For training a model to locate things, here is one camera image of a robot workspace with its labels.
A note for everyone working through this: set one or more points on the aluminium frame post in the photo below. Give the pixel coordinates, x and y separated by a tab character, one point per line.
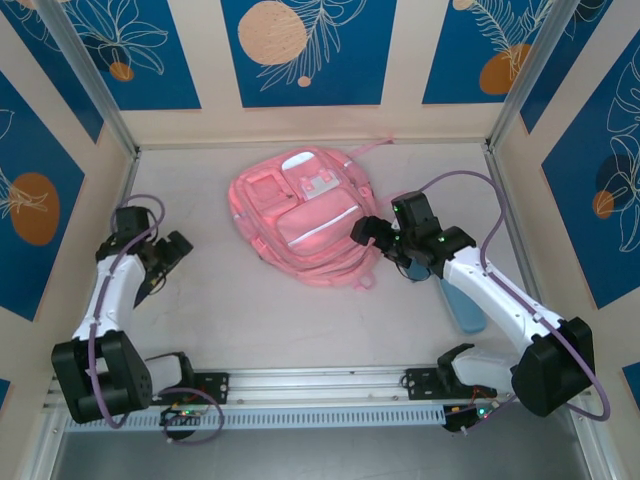
91	75
546	75

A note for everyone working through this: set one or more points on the light blue pencil case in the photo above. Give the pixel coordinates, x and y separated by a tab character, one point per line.
465	315

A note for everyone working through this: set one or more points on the small teal notebook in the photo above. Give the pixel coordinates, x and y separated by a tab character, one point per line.
417	274

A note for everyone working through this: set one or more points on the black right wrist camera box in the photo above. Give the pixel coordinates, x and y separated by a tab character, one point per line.
414	210

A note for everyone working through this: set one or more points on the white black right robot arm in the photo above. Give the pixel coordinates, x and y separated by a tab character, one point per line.
500	295

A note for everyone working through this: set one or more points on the grey metal panel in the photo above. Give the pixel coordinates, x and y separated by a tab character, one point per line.
320	455

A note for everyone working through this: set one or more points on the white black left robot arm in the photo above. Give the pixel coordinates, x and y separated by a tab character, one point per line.
107	295

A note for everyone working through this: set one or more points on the small circuit board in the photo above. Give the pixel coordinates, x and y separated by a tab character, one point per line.
182	415
462	420

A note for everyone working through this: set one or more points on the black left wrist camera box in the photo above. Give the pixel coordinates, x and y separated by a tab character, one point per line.
131	220

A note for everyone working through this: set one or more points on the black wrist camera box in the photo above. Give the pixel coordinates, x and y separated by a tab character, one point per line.
131	220
414	210

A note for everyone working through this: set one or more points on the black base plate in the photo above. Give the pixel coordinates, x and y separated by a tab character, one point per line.
217	385
420	382

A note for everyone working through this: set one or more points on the aluminium mounting rail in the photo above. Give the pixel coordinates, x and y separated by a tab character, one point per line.
320	382

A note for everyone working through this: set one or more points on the aluminium side rail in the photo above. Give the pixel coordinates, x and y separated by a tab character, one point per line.
124	190
516	235

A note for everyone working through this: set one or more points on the pink backpack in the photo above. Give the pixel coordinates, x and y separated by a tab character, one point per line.
300	235

